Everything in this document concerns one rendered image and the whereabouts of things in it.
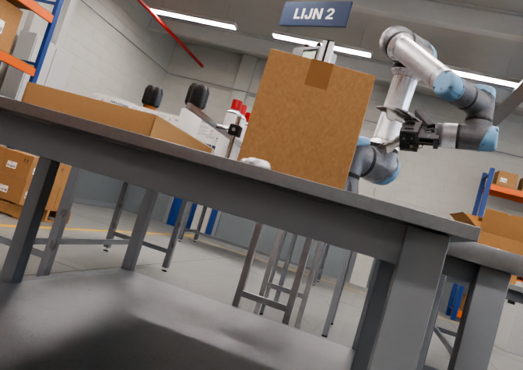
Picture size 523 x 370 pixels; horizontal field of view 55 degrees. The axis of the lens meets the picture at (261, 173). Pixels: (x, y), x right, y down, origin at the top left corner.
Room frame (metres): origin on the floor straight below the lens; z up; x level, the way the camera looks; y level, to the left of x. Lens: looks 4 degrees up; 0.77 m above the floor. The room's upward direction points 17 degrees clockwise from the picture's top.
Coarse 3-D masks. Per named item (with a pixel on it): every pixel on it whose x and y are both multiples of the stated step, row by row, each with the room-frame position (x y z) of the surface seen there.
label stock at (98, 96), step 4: (96, 92) 1.91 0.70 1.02; (96, 96) 1.90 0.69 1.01; (100, 96) 1.89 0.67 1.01; (104, 96) 1.88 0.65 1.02; (108, 96) 1.88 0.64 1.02; (112, 96) 1.88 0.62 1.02; (104, 100) 1.88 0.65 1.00; (108, 100) 1.88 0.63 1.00; (112, 100) 1.88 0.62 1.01; (116, 100) 1.88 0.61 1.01; (120, 100) 1.88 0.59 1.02; (124, 100) 1.89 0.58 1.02; (120, 104) 1.89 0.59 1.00; (124, 104) 1.89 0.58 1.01; (128, 104) 1.90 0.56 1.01; (132, 104) 1.91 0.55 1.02; (132, 108) 1.92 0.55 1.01; (136, 108) 1.93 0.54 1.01; (140, 108) 1.96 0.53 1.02
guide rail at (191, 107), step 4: (188, 104) 1.16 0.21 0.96; (192, 104) 1.16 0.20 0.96; (188, 108) 1.16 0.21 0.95; (192, 108) 1.17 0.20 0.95; (196, 108) 1.19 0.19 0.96; (192, 112) 1.20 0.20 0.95; (196, 112) 1.19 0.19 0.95; (200, 112) 1.22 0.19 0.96; (200, 116) 1.22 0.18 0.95; (204, 116) 1.25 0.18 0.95; (208, 116) 1.27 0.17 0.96; (204, 120) 1.27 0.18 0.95; (208, 120) 1.28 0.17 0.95; (212, 120) 1.31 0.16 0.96; (208, 124) 1.31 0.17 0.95; (212, 124) 1.32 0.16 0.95; (220, 132) 1.41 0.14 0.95; (224, 132) 1.42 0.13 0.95; (228, 136) 1.46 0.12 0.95; (236, 140) 1.54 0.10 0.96; (236, 144) 1.58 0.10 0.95; (240, 144) 1.60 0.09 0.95
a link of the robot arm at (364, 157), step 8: (360, 136) 1.64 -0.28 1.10; (360, 144) 1.63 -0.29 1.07; (368, 144) 1.65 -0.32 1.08; (360, 152) 1.64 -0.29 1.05; (368, 152) 1.66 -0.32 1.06; (352, 160) 1.63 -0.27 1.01; (360, 160) 1.64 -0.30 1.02; (368, 160) 1.66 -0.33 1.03; (352, 168) 1.63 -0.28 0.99; (360, 168) 1.65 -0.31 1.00; (368, 168) 1.67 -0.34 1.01; (360, 176) 1.71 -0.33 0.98
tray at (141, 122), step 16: (32, 96) 0.88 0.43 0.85; (48, 96) 0.87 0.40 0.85; (64, 96) 0.87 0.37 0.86; (80, 96) 0.86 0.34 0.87; (64, 112) 0.86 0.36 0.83; (80, 112) 0.86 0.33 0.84; (96, 112) 0.85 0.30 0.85; (112, 112) 0.84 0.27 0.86; (128, 112) 0.83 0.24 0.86; (144, 112) 0.83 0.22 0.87; (128, 128) 0.83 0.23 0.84; (144, 128) 0.83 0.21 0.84; (160, 128) 0.85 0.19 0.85; (176, 128) 0.91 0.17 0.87; (192, 144) 1.00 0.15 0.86
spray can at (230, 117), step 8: (232, 104) 1.57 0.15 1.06; (240, 104) 1.57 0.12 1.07; (232, 112) 1.55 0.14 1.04; (224, 120) 1.56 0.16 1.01; (232, 120) 1.55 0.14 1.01; (224, 136) 1.55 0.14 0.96; (216, 144) 1.57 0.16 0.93; (224, 144) 1.55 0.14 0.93; (216, 152) 1.56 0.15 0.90; (224, 152) 1.55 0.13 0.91
